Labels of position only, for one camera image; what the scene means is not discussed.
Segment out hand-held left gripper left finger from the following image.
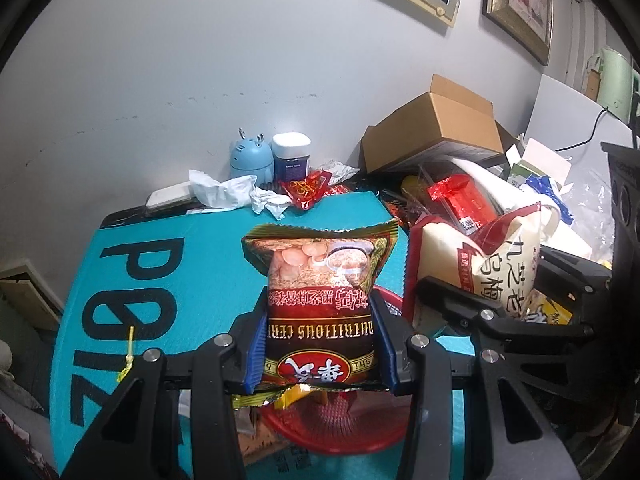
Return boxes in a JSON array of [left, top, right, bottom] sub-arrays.
[[60, 287, 273, 480]]

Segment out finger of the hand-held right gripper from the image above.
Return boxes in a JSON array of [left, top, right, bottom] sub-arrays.
[[412, 276, 596, 356], [537, 246, 613, 288]]

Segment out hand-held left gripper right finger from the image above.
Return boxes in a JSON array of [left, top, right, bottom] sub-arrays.
[[370, 290, 586, 480]]

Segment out yellow candy packet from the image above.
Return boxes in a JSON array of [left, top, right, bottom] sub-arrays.
[[231, 385, 313, 411]]

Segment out white red-trimmed snack packet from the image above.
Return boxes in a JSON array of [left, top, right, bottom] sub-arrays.
[[402, 201, 543, 328]]

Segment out clear plastic snack packet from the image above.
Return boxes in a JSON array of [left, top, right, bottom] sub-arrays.
[[232, 407, 266, 441]]

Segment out red plastic mesh basket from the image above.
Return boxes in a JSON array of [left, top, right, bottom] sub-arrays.
[[260, 285, 416, 456]]

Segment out brown cereal packet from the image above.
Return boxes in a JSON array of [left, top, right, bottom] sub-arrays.
[[241, 218, 401, 393]]

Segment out clear plastic bag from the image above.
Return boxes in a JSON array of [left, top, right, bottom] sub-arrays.
[[560, 160, 616, 261]]

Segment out blue and white bag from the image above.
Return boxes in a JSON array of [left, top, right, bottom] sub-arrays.
[[522, 175, 573, 226]]

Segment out teal bubble mailer mat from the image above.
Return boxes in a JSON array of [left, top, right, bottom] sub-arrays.
[[47, 191, 481, 480]]

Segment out red shiny box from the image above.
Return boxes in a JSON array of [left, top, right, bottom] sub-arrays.
[[427, 175, 501, 231]]

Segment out small white carton box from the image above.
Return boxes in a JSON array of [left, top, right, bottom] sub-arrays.
[[505, 137, 573, 186]]

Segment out yellow plastic stick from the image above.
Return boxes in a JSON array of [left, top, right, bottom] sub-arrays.
[[116, 325, 138, 386]]

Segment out crumpled white tissue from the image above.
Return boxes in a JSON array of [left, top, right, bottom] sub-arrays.
[[250, 187, 293, 221]]

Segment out white fridge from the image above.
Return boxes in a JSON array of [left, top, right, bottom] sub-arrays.
[[530, 74, 636, 171]]

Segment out crumpled clear plastic wrapper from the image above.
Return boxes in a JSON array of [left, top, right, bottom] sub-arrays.
[[320, 159, 361, 186]]

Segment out red candy wrapper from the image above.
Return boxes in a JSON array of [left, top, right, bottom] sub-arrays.
[[279, 170, 333, 210]]

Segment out open cardboard box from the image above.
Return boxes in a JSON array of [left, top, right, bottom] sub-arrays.
[[361, 74, 506, 176]]

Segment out white flat device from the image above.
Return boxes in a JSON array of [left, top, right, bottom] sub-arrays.
[[145, 184, 196, 211]]

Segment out green electric kettle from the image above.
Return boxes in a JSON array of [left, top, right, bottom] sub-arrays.
[[595, 47, 640, 123]]

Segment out blue cartoon humidifier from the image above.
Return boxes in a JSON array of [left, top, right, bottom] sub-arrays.
[[230, 127, 275, 181]]

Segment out white dark-blue jar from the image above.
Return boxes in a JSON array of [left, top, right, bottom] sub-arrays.
[[271, 132, 312, 182]]

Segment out tan cardboard board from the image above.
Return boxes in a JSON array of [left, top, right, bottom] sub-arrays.
[[0, 259, 66, 332]]

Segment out white quilted jacket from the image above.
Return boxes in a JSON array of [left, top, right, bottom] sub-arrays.
[[0, 340, 16, 386]]

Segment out gold framed picture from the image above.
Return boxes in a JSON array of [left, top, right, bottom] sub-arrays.
[[481, 0, 555, 66]]

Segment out black power cable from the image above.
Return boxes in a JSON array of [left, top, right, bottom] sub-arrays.
[[556, 107, 608, 153]]

